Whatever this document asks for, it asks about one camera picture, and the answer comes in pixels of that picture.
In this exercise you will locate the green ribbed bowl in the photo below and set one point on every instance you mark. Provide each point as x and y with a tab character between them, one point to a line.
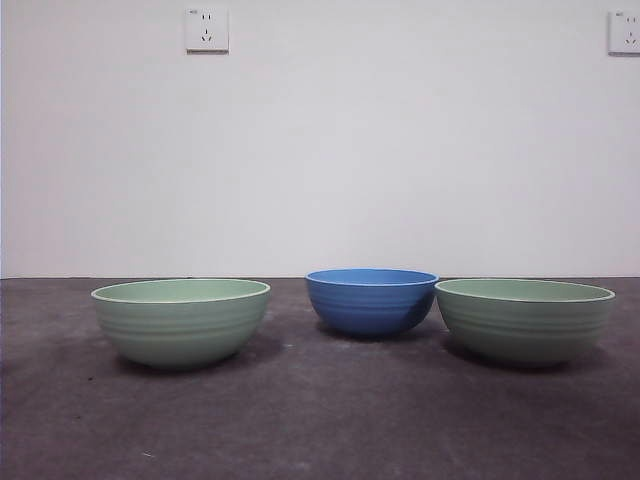
180	330
525	332

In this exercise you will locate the white wall socket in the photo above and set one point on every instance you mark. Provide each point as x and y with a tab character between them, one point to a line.
625	32
208	30

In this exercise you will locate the blue ribbed bowl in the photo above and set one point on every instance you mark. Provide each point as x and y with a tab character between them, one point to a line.
367	310

